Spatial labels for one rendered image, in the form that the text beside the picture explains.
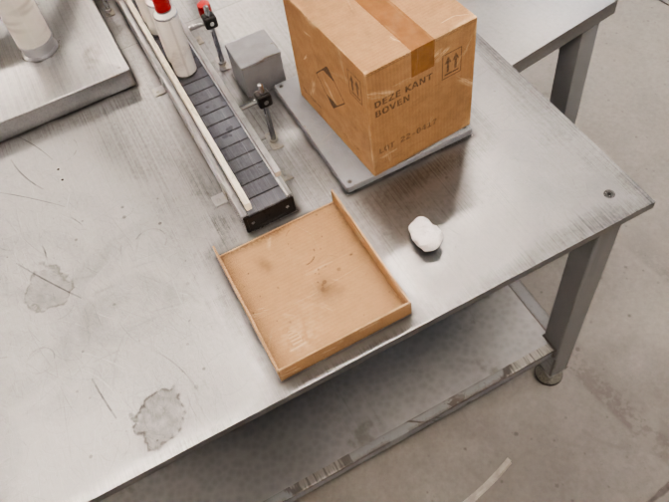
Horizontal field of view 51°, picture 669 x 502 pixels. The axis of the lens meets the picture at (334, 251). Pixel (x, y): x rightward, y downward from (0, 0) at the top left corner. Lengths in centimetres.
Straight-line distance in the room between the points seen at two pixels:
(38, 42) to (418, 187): 97
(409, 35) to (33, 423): 94
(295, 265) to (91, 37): 85
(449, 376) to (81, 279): 95
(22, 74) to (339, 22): 85
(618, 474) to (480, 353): 49
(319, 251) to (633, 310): 122
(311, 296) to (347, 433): 61
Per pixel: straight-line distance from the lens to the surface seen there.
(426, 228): 133
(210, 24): 168
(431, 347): 192
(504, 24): 179
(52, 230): 157
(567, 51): 195
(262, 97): 145
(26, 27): 184
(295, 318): 128
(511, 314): 198
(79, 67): 182
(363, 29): 132
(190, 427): 124
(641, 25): 320
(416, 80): 132
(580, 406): 213
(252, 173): 143
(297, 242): 137
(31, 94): 181
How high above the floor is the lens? 194
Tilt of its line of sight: 55 degrees down
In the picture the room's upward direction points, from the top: 11 degrees counter-clockwise
